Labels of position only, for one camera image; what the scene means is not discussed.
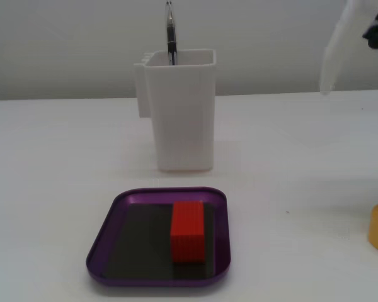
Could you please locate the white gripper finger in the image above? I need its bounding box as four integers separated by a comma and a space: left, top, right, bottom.
320, 0, 367, 96

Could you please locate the red cube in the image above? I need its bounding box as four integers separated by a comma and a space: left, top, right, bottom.
170, 201, 206, 264

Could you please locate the white plastic pen holder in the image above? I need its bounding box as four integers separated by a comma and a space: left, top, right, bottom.
133, 48, 216, 172

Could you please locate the black ballpoint pen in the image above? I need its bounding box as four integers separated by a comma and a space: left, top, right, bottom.
164, 1, 178, 66

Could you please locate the purple metal tray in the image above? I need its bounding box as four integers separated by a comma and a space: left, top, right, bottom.
86, 186, 232, 288

